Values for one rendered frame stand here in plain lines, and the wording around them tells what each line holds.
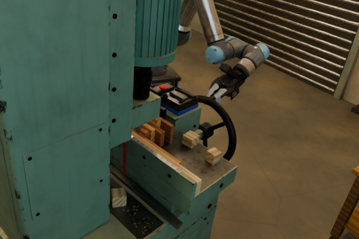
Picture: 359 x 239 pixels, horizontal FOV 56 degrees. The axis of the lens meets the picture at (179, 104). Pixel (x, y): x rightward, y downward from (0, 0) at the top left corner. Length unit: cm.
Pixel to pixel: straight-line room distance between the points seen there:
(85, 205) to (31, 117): 30
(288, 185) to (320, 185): 24
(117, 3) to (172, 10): 15
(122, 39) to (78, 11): 16
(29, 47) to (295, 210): 198
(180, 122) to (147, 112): 19
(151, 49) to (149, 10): 9
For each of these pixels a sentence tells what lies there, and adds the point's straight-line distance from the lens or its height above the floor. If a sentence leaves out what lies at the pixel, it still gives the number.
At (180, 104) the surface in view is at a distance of 109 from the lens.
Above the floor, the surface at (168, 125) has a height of 96.
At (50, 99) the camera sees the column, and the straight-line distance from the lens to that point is 66.
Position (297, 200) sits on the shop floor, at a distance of 240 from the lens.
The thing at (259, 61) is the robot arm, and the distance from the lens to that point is 146.
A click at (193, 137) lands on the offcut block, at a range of 106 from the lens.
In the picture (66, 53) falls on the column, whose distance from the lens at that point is 64.
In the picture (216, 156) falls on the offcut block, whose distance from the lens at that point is 101.
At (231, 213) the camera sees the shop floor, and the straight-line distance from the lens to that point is 217.
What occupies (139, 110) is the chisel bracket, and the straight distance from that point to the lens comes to 93.
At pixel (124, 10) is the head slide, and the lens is 74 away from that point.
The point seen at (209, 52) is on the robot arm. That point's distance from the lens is 140.
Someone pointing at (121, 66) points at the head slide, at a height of 122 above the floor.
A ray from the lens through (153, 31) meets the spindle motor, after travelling 81.
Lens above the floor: 153
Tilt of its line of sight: 29 degrees down
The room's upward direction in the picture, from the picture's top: 7 degrees clockwise
